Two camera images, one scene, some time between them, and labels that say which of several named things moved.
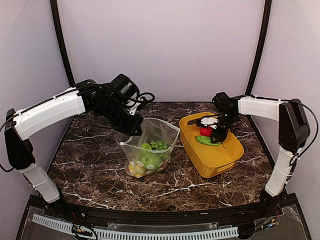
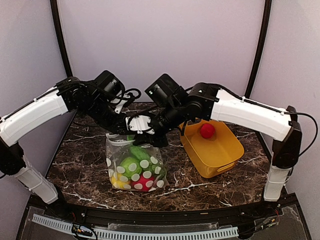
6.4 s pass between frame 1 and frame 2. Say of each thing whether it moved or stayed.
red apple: stayed
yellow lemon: moved
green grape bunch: moved
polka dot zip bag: moved
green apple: moved
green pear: moved
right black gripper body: moved
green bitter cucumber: moved
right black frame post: stayed
